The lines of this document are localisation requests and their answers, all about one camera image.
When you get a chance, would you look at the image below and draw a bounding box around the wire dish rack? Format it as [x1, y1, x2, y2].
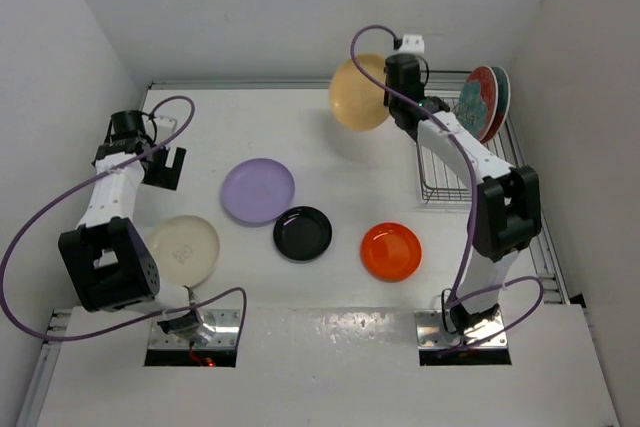
[416, 70, 525, 209]

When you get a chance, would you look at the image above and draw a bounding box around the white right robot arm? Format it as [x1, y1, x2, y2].
[384, 53, 541, 335]

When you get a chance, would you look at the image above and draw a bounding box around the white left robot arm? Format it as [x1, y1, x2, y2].
[58, 110, 203, 345]

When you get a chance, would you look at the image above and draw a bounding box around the red teal floral plate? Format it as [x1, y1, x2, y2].
[484, 66, 511, 143]
[456, 66, 498, 141]

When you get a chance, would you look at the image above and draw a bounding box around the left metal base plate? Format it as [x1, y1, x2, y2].
[148, 309, 241, 351]

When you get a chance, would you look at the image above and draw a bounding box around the cream bear plate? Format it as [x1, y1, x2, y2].
[145, 215, 221, 288]

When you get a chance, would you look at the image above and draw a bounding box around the metal base plate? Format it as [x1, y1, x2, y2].
[148, 309, 241, 351]
[413, 307, 510, 350]

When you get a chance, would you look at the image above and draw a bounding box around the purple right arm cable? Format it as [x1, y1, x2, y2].
[349, 24, 545, 351]

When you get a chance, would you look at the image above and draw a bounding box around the yellow plate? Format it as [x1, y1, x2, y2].
[329, 60, 389, 132]

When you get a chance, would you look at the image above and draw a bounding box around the black plate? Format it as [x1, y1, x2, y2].
[272, 206, 333, 263]

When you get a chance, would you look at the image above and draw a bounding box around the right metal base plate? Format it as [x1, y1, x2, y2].
[413, 307, 510, 350]

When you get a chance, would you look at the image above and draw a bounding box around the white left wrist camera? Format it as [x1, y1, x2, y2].
[154, 116, 178, 134]

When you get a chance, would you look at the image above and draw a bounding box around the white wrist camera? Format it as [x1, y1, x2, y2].
[154, 116, 178, 134]
[394, 34, 425, 55]

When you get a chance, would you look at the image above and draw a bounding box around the orange plate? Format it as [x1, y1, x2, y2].
[360, 222, 423, 282]

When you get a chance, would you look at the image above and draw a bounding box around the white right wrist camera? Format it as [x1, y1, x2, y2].
[394, 34, 425, 55]

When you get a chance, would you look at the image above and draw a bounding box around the purple plate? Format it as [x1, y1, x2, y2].
[220, 158, 295, 224]

